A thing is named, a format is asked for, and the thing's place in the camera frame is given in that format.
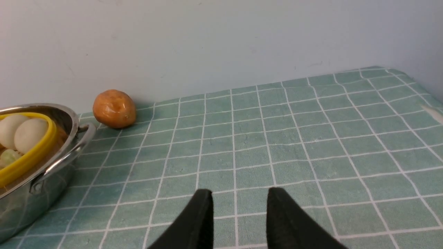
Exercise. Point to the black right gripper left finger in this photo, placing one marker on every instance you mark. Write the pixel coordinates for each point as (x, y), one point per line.
(193, 228)

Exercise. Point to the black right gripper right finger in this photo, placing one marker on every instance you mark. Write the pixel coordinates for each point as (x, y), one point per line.
(290, 227)

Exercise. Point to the stainless steel pot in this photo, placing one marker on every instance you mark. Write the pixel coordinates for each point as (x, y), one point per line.
(24, 201)

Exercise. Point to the green checkered tablecloth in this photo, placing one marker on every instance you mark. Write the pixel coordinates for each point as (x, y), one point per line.
(357, 150)

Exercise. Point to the brown potato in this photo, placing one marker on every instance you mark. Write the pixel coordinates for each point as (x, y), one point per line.
(114, 109)

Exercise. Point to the white steamed bun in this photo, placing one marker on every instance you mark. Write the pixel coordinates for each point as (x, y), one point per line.
(8, 128)
(29, 133)

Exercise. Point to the pale green dumpling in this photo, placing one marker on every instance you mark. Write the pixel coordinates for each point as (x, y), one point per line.
(8, 156)

